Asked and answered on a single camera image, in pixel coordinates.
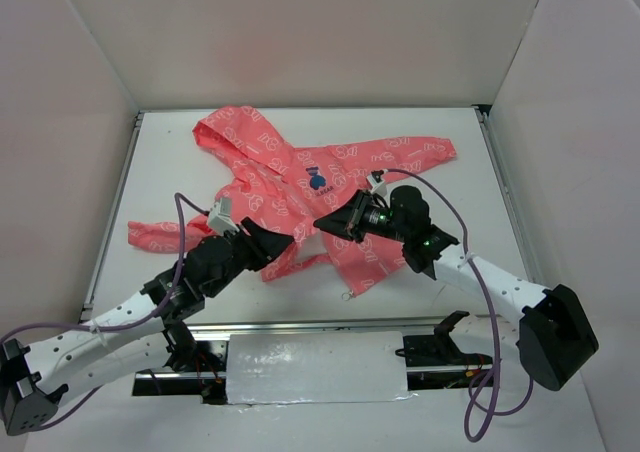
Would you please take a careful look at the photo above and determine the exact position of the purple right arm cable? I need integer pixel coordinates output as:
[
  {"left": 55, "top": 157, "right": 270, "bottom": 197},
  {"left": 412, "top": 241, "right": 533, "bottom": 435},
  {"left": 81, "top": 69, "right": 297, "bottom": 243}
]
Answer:
[{"left": 382, "top": 167, "right": 534, "bottom": 442}]

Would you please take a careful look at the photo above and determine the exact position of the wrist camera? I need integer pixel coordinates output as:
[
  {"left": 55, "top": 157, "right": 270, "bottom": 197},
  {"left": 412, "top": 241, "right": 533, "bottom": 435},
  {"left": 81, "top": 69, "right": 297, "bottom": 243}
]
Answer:
[
  {"left": 207, "top": 197, "right": 239, "bottom": 235},
  {"left": 367, "top": 169, "right": 388, "bottom": 197}
]

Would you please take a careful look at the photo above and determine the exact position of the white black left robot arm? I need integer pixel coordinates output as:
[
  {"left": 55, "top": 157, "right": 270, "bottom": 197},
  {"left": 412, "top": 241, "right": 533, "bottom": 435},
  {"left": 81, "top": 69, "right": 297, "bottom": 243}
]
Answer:
[{"left": 1, "top": 218, "right": 294, "bottom": 436}]

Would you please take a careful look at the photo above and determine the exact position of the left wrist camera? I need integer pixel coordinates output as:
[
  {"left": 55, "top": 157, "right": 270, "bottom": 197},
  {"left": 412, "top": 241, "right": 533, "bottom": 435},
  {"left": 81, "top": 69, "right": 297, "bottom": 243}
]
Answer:
[{"left": 207, "top": 197, "right": 239, "bottom": 235}]

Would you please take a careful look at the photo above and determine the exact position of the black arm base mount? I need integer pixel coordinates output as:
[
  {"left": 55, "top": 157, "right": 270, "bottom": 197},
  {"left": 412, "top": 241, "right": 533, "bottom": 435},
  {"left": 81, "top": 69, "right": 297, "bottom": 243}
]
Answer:
[{"left": 395, "top": 335, "right": 463, "bottom": 367}]

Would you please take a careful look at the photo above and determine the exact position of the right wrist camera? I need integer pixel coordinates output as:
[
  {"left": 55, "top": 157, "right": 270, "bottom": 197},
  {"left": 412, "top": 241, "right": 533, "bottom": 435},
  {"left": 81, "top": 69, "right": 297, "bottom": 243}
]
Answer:
[{"left": 367, "top": 169, "right": 388, "bottom": 197}]

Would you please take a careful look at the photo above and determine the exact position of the pink bear print jacket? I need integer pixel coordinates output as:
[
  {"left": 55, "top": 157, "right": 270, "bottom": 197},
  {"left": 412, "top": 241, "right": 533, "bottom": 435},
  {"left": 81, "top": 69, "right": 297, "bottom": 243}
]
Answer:
[{"left": 126, "top": 104, "right": 459, "bottom": 301}]

